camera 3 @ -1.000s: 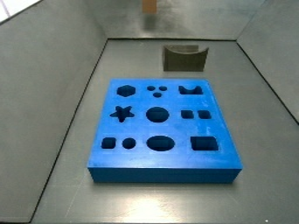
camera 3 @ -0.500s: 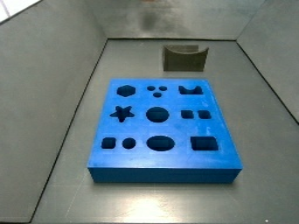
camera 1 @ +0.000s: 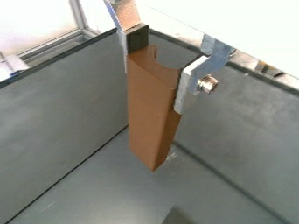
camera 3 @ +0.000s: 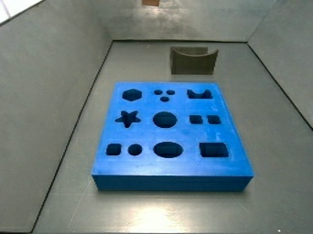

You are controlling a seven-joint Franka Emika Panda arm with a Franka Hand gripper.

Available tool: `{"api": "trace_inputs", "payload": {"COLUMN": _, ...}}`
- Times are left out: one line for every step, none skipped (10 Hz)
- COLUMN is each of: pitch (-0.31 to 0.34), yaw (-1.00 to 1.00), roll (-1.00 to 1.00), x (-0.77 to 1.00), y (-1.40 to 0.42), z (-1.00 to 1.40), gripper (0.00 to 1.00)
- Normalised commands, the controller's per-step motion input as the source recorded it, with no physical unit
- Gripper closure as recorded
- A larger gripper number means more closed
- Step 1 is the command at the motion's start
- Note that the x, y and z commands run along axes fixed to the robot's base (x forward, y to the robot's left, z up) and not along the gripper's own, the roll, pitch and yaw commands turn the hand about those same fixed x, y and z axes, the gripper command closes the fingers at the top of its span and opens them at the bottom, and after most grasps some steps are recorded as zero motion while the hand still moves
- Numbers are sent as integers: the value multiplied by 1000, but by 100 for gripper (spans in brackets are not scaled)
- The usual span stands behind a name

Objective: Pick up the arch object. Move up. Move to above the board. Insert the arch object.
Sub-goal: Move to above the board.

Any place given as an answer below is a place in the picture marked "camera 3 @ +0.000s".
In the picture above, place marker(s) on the brown arch block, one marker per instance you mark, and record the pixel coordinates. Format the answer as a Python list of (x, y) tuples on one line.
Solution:
[(150, 2)]

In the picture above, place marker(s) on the blue foam shape board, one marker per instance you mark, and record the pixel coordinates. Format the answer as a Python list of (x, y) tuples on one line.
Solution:
[(170, 140)]

